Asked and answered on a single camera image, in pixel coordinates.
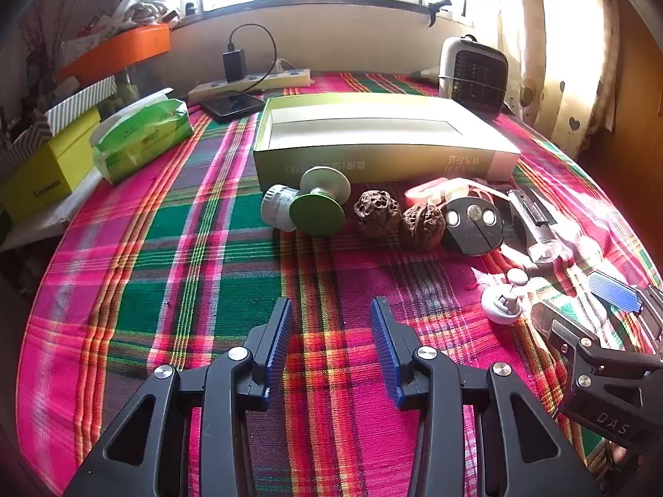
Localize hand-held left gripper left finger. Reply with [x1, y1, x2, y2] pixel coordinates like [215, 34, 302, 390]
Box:
[62, 297, 294, 497]

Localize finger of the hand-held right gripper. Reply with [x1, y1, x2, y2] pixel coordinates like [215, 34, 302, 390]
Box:
[529, 302, 663, 374]
[587, 268, 663, 329]

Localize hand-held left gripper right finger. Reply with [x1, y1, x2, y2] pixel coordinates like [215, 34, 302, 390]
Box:
[369, 297, 604, 497]

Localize small white knob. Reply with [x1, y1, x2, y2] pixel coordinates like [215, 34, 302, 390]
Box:
[481, 269, 529, 326]

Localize black and clear flashlight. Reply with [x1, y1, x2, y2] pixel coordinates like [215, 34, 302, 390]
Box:
[506, 186, 563, 265]

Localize brown wrinkled walnut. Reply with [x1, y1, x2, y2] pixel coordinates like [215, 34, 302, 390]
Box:
[399, 203, 446, 246]

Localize dark deeply pitted walnut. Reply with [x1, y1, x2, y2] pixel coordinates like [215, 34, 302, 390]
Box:
[353, 189, 404, 239]

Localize green spool-shaped knob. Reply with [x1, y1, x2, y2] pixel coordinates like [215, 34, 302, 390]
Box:
[288, 166, 351, 237]

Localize black round magnetic holder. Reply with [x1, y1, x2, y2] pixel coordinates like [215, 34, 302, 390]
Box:
[441, 197, 504, 257]

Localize white ribbed jar cap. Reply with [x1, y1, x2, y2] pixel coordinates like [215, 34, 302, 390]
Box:
[260, 185, 301, 231]

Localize pink earphone case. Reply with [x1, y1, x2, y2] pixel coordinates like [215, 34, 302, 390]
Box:
[405, 179, 449, 208]

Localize pink ear hook earphones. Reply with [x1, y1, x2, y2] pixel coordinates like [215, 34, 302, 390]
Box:
[445, 177, 506, 205]

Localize green and white cardboard box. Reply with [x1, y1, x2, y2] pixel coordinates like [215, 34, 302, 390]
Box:
[253, 94, 521, 192]

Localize pink green plaid tablecloth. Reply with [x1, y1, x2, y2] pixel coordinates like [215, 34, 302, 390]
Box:
[15, 71, 663, 497]

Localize cream heart-print curtain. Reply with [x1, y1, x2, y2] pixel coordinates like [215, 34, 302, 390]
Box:
[510, 0, 622, 161]

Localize black phone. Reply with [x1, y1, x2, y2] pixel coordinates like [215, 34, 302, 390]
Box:
[199, 90, 265, 122]

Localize green tissue pack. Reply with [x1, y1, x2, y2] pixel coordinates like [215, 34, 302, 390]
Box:
[89, 88, 194, 186]

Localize small desk fan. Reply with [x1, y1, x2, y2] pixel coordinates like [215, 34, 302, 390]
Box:
[438, 34, 506, 120]

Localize white paper sheet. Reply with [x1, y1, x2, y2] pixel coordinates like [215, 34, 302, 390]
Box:
[0, 176, 99, 249]

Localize white power strip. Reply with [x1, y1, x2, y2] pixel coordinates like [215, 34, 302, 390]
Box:
[187, 67, 314, 104]

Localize yellow cardboard box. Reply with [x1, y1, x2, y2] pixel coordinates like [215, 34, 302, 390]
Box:
[0, 109, 102, 221]

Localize yellow striped box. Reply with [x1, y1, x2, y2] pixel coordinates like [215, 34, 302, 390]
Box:
[0, 75, 117, 166]

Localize black window hook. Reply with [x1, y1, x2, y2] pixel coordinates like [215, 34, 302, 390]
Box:
[425, 0, 451, 27]

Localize orange tray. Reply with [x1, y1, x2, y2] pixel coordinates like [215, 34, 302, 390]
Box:
[54, 23, 172, 84]

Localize white plastic bags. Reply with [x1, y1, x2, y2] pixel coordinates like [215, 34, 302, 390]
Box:
[104, 0, 182, 29]

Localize dried twig bunch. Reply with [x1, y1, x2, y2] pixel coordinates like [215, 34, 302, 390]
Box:
[18, 0, 68, 89]

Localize black charger with cable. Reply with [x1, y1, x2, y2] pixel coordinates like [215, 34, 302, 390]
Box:
[223, 23, 278, 84]

